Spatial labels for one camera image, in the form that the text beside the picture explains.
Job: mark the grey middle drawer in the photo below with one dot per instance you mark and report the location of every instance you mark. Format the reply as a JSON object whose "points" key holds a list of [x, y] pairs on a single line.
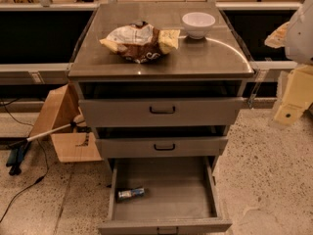
{"points": [[161, 147]]}

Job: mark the grey drawer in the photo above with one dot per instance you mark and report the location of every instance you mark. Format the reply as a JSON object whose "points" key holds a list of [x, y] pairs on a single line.
{"points": [[160, 112], [180, 198], [161, 147]]}

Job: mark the reacher grabber tool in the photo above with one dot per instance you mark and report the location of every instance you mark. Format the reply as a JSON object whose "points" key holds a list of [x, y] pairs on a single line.
{"points": [[19, 149]]}

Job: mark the grey drawer cabinet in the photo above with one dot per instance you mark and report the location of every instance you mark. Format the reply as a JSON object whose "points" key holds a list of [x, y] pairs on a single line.
{"points": [[219, 49]]}

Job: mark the grey bottom drawer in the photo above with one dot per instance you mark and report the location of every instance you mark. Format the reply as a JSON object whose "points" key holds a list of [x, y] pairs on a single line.
{"points": [[180, 198]]}

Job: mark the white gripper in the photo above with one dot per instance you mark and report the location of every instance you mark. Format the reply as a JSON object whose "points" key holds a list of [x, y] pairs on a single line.
{"points": [[300, 38]]}

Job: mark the crumpled chip bag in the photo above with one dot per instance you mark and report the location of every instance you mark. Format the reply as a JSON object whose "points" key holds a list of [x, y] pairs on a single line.
{"points": [[141, 42]]}

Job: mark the red bull can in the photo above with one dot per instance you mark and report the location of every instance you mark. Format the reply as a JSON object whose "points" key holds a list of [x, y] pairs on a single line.
{"points": [[130, 194]]}

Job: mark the grey top drawer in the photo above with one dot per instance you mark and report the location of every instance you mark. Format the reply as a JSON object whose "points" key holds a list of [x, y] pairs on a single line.
{"points": [[160, 112]]}

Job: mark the white bowl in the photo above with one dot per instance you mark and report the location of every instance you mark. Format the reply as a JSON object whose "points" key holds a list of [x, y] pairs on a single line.
{"points": [[198, 24]]}

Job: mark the cardboard box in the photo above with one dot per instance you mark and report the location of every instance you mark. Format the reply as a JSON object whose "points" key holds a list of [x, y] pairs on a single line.
{"points": [[61, 108]]}

